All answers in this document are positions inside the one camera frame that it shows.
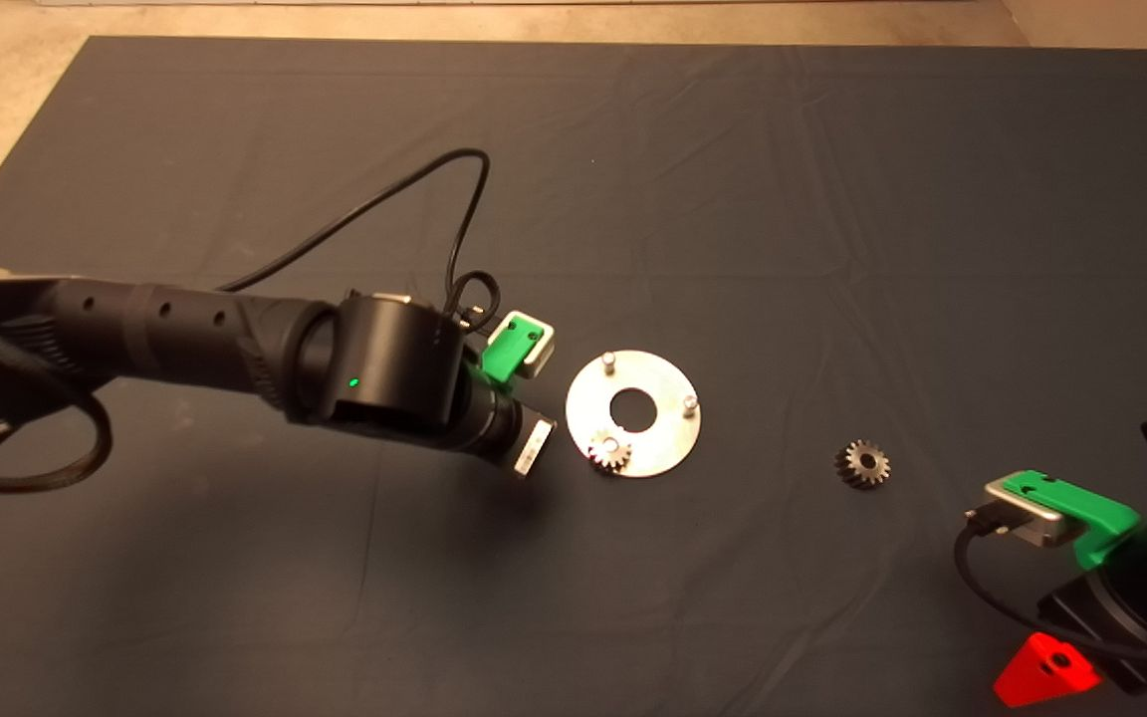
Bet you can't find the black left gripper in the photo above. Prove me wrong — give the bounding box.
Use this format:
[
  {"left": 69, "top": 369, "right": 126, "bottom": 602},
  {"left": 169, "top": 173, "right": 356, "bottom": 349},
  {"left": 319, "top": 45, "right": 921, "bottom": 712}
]
[{"left": 480, "top": 396, "right": 558, "bottom": 480}]

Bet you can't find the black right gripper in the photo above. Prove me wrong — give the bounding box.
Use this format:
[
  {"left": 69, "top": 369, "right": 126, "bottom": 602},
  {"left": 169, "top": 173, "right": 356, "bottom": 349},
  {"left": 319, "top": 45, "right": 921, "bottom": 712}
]
[{"left": 993, "top": 572, "right": 1147, "bottom": 709}]

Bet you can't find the steel planetary gear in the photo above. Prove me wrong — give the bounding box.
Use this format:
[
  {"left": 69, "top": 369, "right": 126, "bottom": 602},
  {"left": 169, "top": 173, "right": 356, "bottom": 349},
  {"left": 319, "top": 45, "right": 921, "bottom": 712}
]
[
  {"left": 834, "top": 439, "right": 891, "bottom": 490},
  {"left": 588, "top": 431, "right": 635, "bottom": 477}
]

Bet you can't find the round metal carrier plate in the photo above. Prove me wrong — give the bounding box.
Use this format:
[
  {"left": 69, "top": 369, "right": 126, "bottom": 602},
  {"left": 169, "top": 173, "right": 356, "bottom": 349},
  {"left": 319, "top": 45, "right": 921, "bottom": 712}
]
[{"left": 565, "top": 350, "right": 704, "bottom": 480}]

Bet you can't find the dark grey table cloth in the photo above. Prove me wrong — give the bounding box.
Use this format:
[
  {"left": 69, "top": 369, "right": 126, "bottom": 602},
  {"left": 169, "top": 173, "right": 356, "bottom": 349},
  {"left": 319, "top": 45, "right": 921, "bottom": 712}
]
[{"left": 0, "top": 38, "right": 1147, "bottom": 717}]

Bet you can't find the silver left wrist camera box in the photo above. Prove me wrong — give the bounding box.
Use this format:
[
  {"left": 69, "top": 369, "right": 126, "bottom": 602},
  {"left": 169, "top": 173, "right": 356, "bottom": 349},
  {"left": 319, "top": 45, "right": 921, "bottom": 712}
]
[{"left": 514, "top": 312, "right": 558, "bottom": 380}]

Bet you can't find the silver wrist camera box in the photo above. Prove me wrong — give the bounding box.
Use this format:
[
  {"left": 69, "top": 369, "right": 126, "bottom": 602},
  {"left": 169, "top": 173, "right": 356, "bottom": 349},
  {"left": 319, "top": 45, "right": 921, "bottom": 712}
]
[
  {"left": 514, "top": 312, "right": 558, "bottom": 380},
  {"left": 967, "top": 478, "right": 1084, "bottom": 550}
]

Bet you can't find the green left camera mount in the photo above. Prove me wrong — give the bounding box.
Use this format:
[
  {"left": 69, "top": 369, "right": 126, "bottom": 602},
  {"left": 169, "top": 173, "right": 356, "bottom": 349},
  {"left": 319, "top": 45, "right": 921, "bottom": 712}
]
[{"left": 482, "top": 311, "right": 547, "bottom": 388}]

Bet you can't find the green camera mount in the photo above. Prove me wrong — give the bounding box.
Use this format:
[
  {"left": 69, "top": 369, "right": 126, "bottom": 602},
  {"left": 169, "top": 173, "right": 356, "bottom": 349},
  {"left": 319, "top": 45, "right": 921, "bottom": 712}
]
[
  {"left": 482, "top": 311, "right": 547, "bottom": 388},
  {"left": 1002, "top": 469, "right": 1143, "bottom": 572}
]

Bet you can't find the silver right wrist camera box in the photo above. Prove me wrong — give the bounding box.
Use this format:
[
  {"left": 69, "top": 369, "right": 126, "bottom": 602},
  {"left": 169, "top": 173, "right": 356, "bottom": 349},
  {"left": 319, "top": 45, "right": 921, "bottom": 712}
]
[{"left": 967, "top": 478, "right": 1084, "bottom": 550}]

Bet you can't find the green right camera mount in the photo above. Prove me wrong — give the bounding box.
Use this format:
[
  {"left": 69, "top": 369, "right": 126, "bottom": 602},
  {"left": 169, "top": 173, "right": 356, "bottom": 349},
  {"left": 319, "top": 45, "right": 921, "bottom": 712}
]
[{"left": 1002, "top": 469, "right": 1143, "bottom": 572}]

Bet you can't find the thin black left camera cable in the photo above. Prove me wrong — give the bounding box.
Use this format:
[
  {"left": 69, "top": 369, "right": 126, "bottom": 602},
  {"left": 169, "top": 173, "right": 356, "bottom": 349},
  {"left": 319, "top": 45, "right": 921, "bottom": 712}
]
[{"left": 218, "top": 148, "right": 504, "bottom": 336}]

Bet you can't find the thick braided black cable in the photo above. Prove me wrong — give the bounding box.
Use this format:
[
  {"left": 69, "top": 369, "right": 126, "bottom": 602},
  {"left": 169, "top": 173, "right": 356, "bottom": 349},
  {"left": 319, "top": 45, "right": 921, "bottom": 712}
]
[{"left": 0, "top": 327, "right": 115, "bottom": 495}]

